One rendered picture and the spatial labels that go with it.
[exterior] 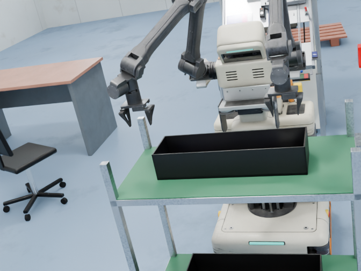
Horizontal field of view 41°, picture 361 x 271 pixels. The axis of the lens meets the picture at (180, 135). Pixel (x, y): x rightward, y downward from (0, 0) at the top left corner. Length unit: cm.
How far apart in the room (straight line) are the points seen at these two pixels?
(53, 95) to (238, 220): 313
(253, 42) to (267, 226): 104
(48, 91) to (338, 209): 334
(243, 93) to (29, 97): 361
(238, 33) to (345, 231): 147
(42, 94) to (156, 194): 378
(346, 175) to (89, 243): 211
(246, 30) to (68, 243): 201
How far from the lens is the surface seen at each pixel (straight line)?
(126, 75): 184
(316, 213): 280
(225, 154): 179
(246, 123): 242
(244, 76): 230
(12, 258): 362
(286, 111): 272
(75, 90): 458
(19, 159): 395
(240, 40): 221
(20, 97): 564
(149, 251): 320
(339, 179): 176
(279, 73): 164
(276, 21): 175
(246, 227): 274
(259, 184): 177
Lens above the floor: 183
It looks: 23 degrees down
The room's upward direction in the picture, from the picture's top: 12 degrees counter-clockwise
